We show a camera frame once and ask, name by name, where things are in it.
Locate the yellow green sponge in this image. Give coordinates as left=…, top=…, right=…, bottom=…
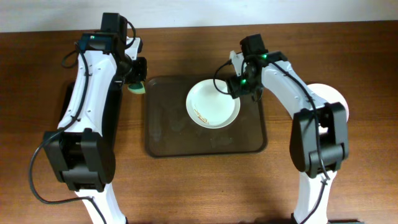
left=127, top=82, right=146, bottom=95

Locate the white plate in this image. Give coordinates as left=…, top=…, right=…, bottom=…
left=308, top=83, right=349, bottom=122
left=185, top=79, right=241, bottom=129

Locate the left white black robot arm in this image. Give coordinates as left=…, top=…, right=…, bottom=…
left=40, top=32, right=147, bottom=223

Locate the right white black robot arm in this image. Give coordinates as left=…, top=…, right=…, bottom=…
left=226, top=51, right=349, bottom=223

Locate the black rectangular tray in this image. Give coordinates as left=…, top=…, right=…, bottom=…
left=58, top=81, right=123, bottom=161

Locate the brown translucent tray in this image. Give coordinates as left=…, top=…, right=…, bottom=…
left=144, top=76, right=268, bottom=157

